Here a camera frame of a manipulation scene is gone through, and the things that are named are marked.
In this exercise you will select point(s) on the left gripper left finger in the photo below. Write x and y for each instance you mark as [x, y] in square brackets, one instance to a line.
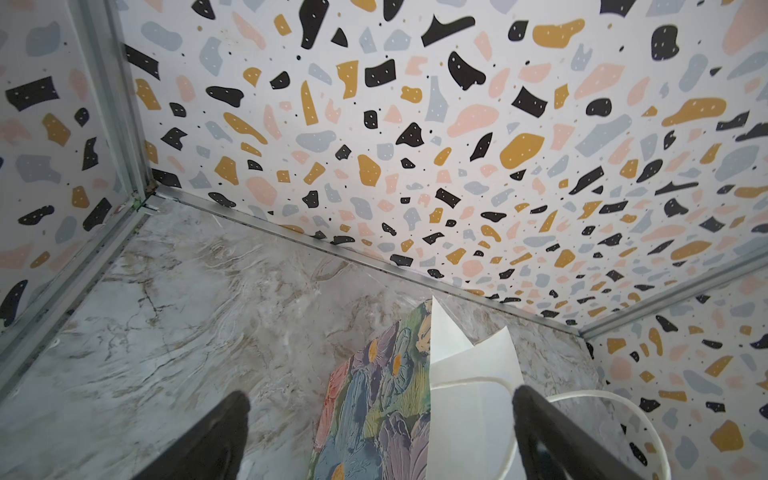
[212, 449]

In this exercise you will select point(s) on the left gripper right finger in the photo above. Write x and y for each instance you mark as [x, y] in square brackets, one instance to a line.
[552, 446]

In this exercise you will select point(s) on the floral paper bag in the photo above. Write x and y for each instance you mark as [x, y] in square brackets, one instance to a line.
[421, 401]

